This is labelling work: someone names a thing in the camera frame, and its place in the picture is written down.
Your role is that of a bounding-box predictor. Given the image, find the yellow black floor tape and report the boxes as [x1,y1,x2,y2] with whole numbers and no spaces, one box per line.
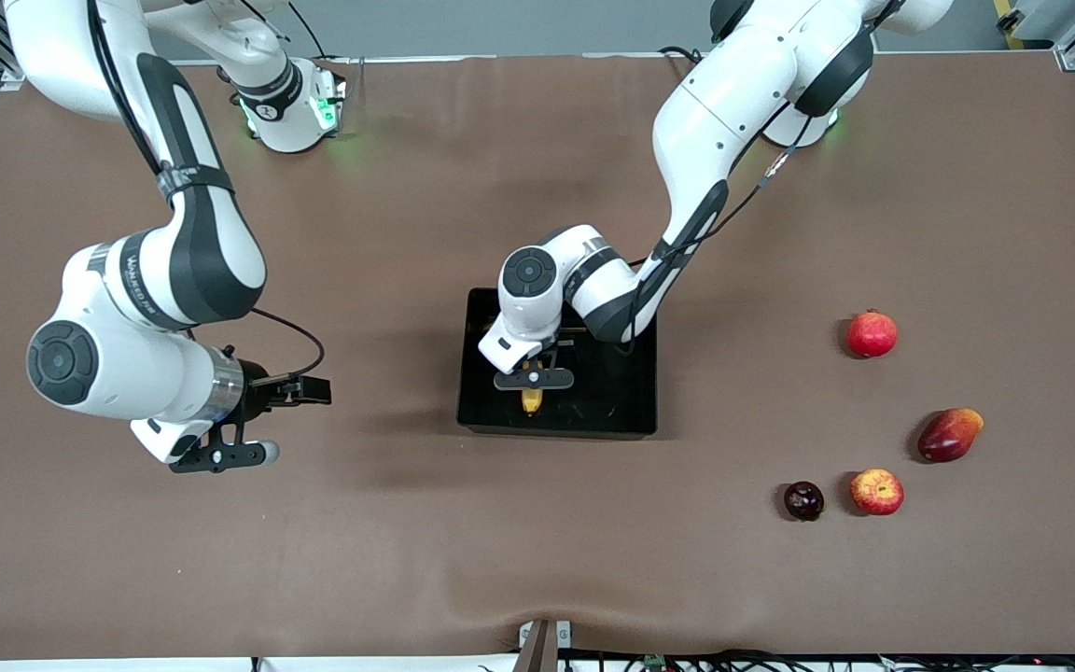
[993,0,1026,50]

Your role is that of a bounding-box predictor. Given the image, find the brown table mat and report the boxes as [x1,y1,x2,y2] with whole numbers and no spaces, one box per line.
[0,51,1075,659]

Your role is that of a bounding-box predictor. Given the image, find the red yellow apple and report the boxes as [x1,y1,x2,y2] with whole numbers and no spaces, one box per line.
[850,469,905,516]

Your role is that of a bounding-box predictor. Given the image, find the dark purple plum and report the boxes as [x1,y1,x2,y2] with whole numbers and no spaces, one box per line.
[784,481,825,522]

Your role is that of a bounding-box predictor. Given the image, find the tangled black cables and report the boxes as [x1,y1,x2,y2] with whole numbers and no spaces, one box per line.
[477,649,1075,672]

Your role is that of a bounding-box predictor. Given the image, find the red pomegranate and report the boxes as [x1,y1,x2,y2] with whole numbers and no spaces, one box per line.
[846,309,900,359]

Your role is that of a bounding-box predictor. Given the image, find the grey metal bracket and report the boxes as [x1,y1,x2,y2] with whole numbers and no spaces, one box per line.
[519,620,574,651]

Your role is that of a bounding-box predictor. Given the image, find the black right base cable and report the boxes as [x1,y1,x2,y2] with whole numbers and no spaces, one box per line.
[290,3,328,60]

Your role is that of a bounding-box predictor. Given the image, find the brown camera post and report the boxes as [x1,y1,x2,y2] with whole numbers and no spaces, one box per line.
[513,620,559,672]

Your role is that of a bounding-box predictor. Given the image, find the black rectangular plastic box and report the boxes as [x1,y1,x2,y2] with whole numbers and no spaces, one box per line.
[456,287,659,440]

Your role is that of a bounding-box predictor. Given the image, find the red yellow mango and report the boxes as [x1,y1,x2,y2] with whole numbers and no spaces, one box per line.
[917,408,985,464]

